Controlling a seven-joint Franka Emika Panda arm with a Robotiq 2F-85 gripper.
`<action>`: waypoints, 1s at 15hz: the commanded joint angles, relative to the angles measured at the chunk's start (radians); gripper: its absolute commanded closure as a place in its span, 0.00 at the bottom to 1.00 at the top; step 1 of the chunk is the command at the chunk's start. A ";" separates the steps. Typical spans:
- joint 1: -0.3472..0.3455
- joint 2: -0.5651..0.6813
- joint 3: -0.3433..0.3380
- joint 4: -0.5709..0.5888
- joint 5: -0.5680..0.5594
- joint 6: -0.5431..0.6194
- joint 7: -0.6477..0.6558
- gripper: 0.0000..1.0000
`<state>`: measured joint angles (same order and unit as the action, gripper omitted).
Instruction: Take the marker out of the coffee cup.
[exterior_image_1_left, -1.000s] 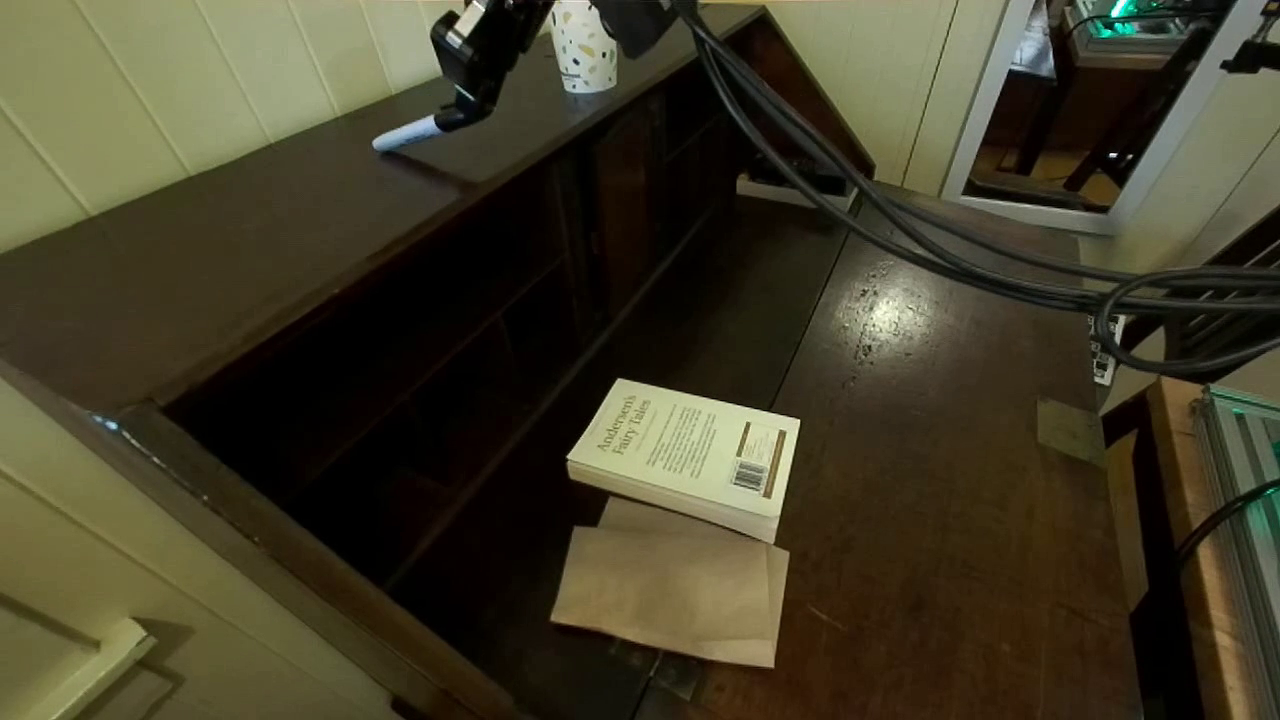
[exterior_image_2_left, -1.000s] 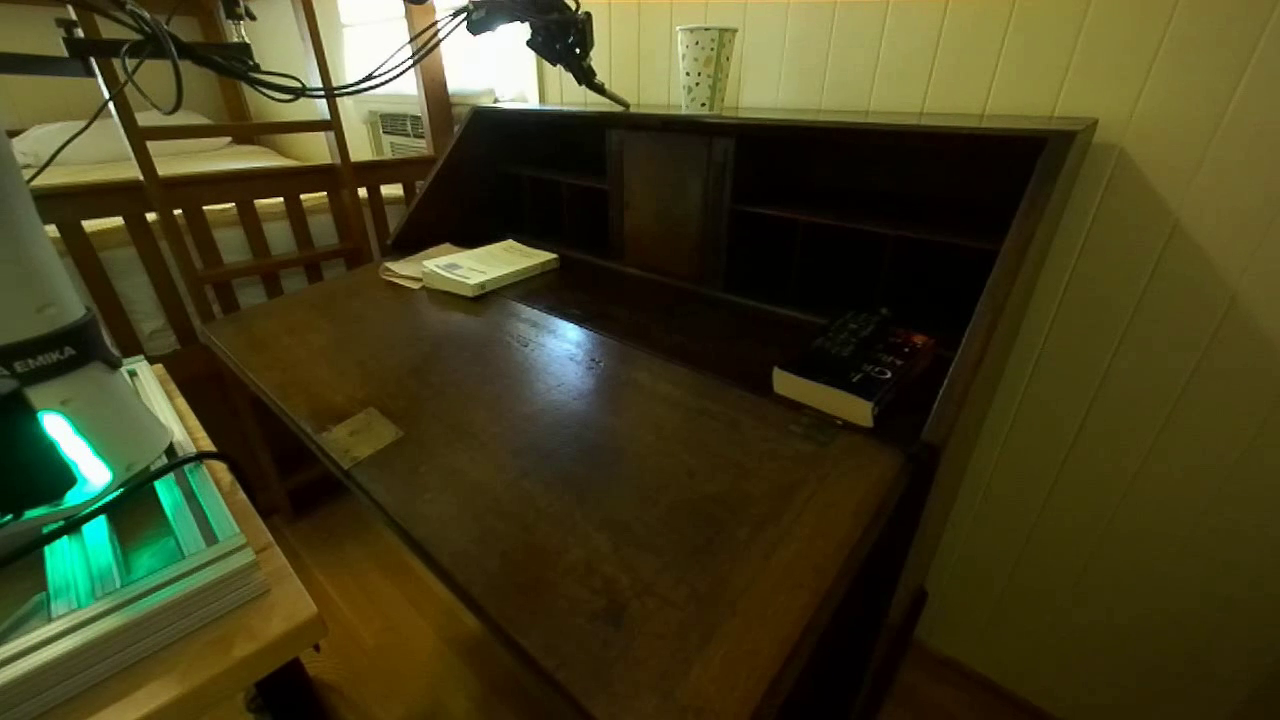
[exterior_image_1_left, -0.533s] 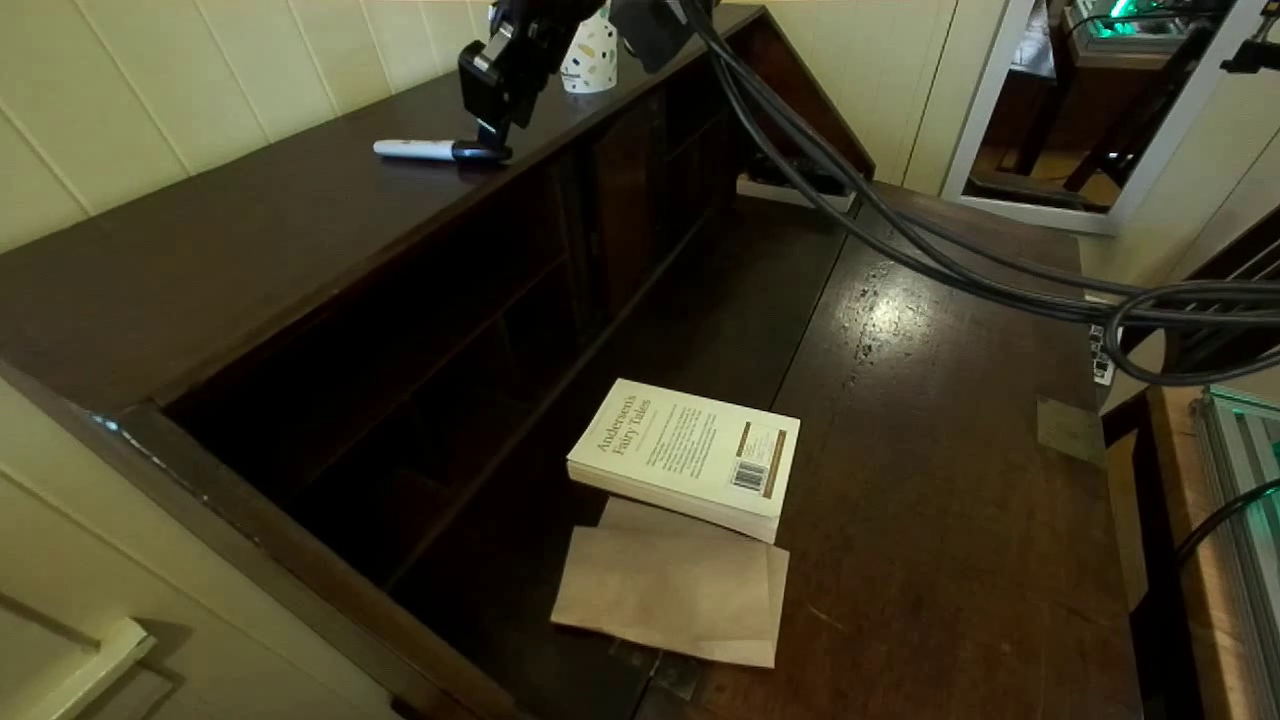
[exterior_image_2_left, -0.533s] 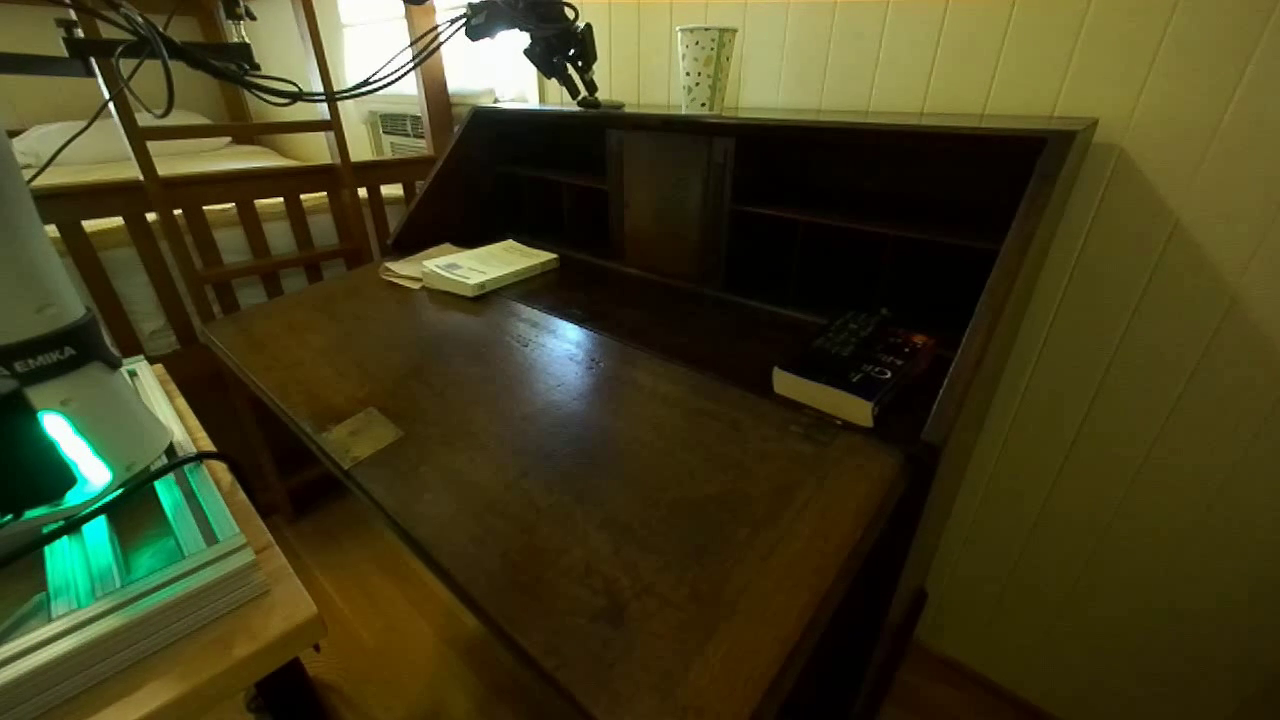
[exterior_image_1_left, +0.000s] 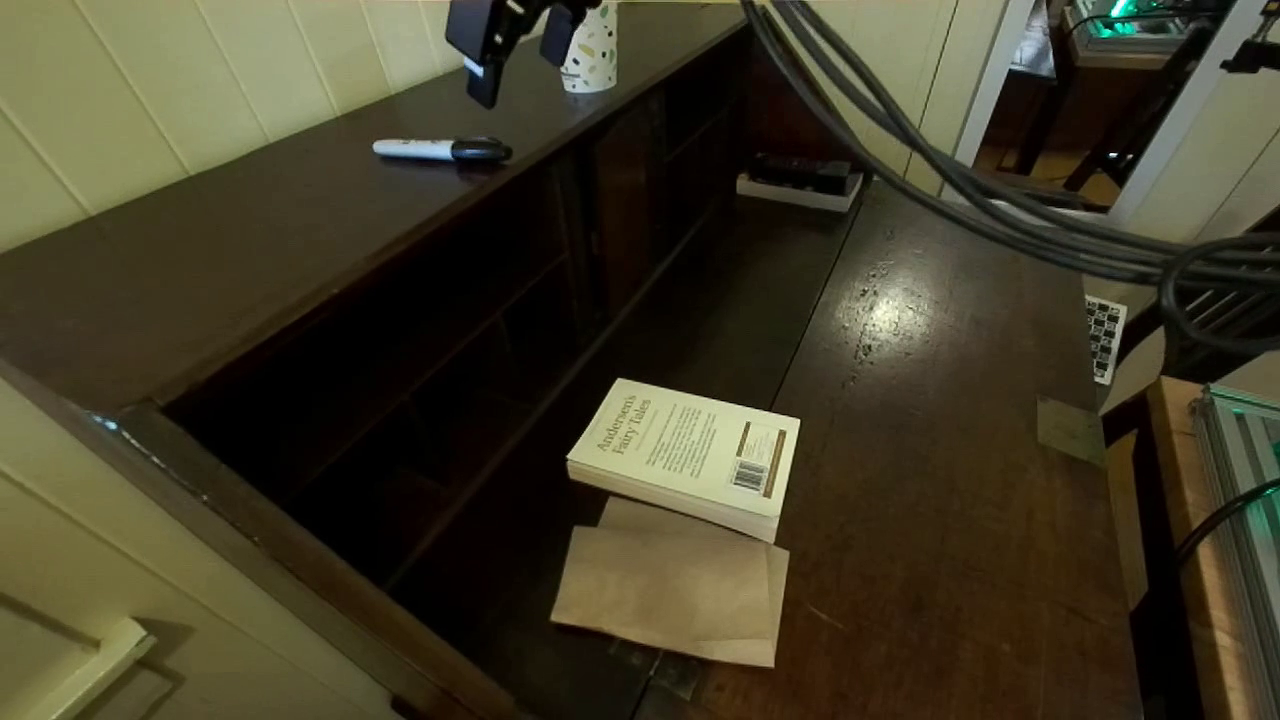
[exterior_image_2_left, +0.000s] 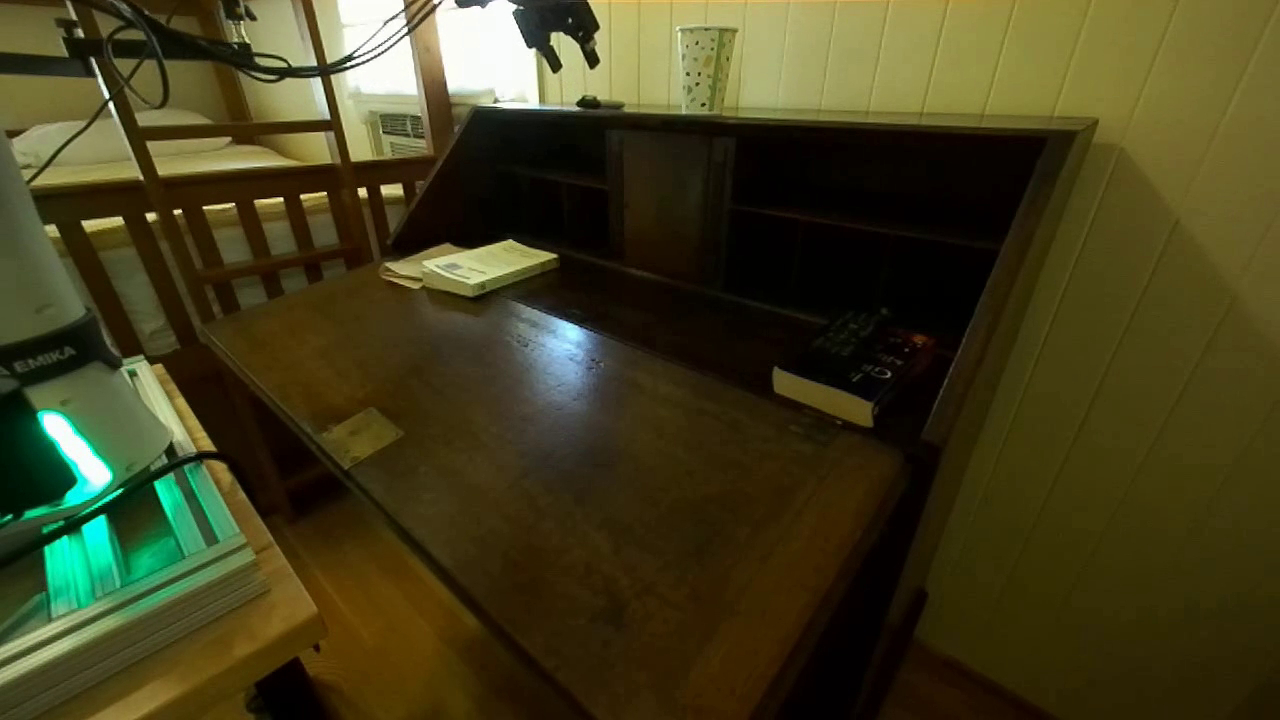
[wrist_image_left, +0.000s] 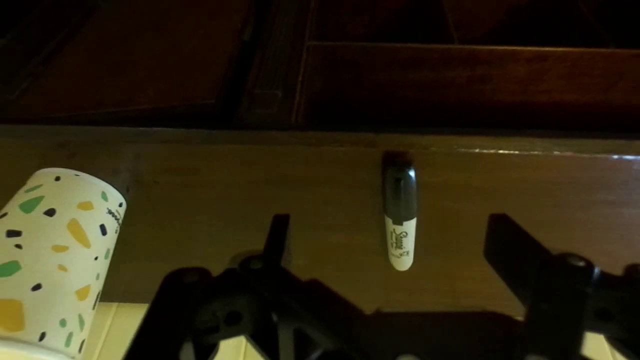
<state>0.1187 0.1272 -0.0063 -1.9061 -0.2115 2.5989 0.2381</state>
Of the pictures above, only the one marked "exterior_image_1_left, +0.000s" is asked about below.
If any light wooden robot table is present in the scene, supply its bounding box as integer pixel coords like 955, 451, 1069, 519
1141, 374, 1280, 720

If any white patterned coffee cup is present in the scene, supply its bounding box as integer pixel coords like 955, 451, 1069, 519
556, 0, 623, 102

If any grey robot cable bundle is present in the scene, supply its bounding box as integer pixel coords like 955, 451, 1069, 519
741, 0, 1280, 359

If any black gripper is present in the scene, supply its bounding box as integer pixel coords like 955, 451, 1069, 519
445, 0, 602, 114

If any black book with white pages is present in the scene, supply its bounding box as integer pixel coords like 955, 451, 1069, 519
731, 150, 872, 221

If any dark wooden chair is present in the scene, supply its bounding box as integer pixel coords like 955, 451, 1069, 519
1012, 0, 1216, 198

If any white perforated plate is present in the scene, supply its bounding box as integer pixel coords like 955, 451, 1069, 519
1081, 292, 1130, 394

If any green lit device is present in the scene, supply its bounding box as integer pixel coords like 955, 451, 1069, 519
1194, 382, 1280, 656

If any thin black cable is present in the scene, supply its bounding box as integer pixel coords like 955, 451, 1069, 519
1171, 478, 1280, 574

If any white cabinet drawer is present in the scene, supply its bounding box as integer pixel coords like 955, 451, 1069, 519
0, 585, 161, 720

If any black and white marker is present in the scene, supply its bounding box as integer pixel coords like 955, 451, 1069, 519
368, 134, 517, 173

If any dark wooden secretary desk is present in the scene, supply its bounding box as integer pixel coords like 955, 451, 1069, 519
0, 0, 1153, 720

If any white paperback book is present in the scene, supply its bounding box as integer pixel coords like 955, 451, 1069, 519
563, 376, 802, 547

